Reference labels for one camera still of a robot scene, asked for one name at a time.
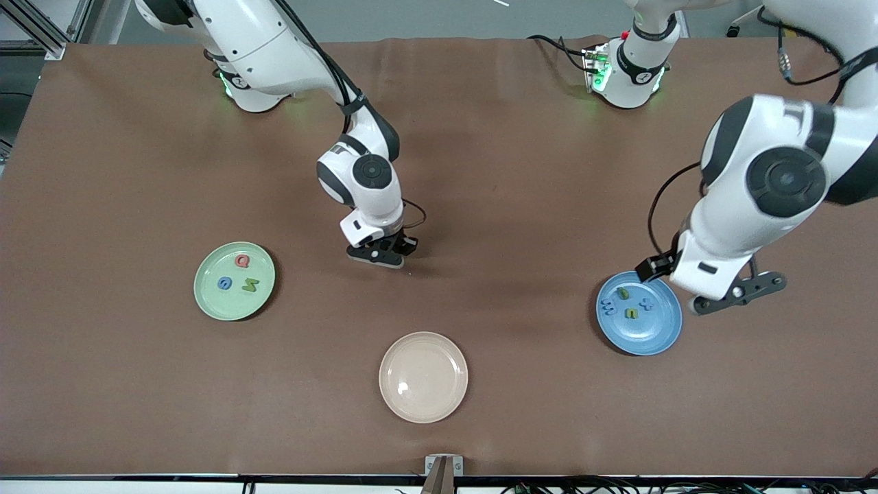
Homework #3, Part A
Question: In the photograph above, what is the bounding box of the blue plate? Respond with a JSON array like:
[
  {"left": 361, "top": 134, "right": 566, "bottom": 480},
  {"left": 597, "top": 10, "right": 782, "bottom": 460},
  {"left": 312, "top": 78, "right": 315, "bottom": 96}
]
[{"left": 595, "top": 271, "right": 684, "bottom": 357}]

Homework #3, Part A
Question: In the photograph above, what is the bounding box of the grey metal camera bracket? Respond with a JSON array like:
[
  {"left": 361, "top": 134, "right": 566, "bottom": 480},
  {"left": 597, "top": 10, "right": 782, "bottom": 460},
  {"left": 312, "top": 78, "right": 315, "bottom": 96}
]
[{"left": 425, "top": 454, "right": 464, "bottom": 494}]

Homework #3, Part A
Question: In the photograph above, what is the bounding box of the green plate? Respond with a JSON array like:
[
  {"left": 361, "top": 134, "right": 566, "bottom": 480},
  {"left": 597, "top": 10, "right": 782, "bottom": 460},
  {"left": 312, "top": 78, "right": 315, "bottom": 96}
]
[{"left": 193, "top": 242, "right": 276, "bottom": 322}]

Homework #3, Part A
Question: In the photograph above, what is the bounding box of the left arm base control box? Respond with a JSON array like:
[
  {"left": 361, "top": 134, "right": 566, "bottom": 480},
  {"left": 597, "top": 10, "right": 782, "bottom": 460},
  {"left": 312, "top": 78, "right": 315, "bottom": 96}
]
[{"left": 582, "top": 43, "right": 613, "bottom": 95}]

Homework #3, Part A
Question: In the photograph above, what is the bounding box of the black cable on mat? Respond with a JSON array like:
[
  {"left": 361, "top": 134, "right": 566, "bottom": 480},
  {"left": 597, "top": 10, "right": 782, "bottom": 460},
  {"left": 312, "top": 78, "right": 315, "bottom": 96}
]
[{"left": 527, "top": 34, "right": 592, "bottom": 73}]

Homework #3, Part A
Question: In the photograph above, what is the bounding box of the brown table mat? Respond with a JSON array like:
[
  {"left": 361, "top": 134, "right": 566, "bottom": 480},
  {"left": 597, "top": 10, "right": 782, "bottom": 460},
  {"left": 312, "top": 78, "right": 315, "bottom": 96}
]
[{"left": 0, "top": 36, "right": 878, "bottom": 479}]

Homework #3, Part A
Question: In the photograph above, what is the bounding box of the beige plate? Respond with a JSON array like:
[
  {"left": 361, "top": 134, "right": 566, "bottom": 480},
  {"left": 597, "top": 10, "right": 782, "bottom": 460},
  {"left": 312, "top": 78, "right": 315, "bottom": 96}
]
[{"left": 379, "top": 331, "right": 469, "bottom": 424}]

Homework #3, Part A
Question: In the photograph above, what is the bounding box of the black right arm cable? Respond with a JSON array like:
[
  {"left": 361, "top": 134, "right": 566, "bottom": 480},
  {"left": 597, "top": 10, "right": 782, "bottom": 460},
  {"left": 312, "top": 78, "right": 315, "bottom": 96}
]
[{"left": 271, "top": 0, "right": 428, "bottom": 234}]

